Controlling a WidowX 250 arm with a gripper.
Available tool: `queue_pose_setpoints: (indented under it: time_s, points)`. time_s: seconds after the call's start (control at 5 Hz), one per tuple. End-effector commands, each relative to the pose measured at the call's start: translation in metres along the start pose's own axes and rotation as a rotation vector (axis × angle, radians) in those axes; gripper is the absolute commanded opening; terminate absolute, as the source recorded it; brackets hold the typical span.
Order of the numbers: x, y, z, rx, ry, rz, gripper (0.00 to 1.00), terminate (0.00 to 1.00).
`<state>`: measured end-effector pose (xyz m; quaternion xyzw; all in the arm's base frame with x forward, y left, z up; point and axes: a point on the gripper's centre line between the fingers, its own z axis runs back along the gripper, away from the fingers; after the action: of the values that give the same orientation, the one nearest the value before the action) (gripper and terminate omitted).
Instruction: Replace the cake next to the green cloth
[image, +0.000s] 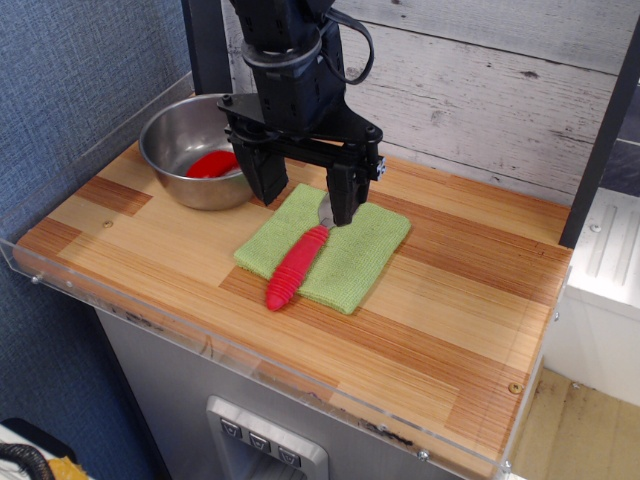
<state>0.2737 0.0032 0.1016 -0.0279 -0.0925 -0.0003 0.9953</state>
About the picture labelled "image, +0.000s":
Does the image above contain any silver toy fridge cabinet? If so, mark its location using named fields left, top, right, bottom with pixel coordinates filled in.
left=98, top=312, right=454, bottom=479

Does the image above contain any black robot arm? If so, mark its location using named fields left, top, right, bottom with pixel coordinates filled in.
left=218, top=1, right=385, bottom=226

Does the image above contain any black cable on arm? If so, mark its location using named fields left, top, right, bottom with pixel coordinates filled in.
left=319, top=8, right=376, bottom=86

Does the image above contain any black vertical frame post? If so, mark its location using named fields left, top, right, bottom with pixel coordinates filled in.
left=181, top=0, right=233, bottom=95

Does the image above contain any clear acrylic table guard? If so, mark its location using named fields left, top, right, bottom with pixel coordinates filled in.
left=0, top=72, right=574, bottom=480

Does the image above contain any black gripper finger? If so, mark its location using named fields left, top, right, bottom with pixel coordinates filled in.
left=230, top=138, right=288, bottom=206
left=327, top=163, right=370, bottom=227

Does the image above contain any green cloth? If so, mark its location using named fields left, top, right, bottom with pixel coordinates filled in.
left=234, top=184, right=411, bottom=314

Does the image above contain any stainless steel bowl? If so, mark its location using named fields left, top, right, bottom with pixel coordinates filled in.
left=139, top=94, right=253, bottom=211

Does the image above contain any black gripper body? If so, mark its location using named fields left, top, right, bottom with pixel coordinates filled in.
left=218, top=47, right=385, bottom=181

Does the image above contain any grey dispenser button panel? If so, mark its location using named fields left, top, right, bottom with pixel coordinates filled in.
left=206, top=395, right=330, bottom=479

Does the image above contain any black and yellow object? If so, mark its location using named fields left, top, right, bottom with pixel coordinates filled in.
left=1, top=418, right=91, bottom=479

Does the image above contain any red toy cake slice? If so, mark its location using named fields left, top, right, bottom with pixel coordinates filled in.
left=186, top=150, right=239, bottom=179

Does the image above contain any white toy sink unit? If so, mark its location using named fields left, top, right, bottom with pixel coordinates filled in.
left=543, top=188, right=639, bottom=405

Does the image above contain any red handled metal spoon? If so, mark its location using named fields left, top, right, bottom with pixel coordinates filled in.
left=266, top=194, right=335, bottom=311

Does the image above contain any black right frame post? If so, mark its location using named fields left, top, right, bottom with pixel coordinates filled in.
left=559, top=18, right=639, bottom=249

